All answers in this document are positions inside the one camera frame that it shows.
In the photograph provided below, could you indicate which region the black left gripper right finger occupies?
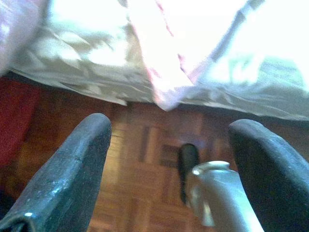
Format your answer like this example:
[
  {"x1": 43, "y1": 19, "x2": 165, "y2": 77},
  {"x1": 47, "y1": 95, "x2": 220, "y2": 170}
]
[{"x1": 228, "y1": 118, "x2": 309, "y2": 232}]

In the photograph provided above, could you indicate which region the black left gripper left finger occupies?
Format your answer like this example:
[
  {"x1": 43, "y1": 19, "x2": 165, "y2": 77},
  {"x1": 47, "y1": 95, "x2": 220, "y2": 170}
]
[{"x1": 0, "y1": 113, "x2": 112, "y2": 232}]

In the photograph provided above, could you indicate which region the pink cartoon print quilt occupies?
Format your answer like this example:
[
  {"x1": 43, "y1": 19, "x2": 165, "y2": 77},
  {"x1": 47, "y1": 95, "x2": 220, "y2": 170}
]
[{"x1": 0, "y1": 0, "x2": 244, "y2": 112}]

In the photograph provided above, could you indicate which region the silver robot left leg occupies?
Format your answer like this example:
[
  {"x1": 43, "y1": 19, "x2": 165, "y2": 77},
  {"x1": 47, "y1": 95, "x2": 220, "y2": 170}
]
[{"x1": 185, "y1": 160, "x2": 265, "y2": 232}]

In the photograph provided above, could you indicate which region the red sofa cushion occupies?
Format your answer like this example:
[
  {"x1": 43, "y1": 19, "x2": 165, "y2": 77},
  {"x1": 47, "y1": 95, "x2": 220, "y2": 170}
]
[{"x1": 0, "y1": 77, "x2": 42, "y2": 167}]

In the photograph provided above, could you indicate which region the black robot left foot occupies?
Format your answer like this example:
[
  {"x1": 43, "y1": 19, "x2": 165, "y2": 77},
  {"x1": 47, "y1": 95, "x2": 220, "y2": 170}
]
[{"x1": 178, "y1": 144, "x2": 200, "y2": 203}]

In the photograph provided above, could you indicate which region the bed with beige floral sheet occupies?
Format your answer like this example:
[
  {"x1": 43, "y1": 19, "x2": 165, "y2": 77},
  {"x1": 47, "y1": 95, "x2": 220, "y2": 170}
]
[{"x1": 0, "y1": 0, "x2": 309, "y2": 121}]

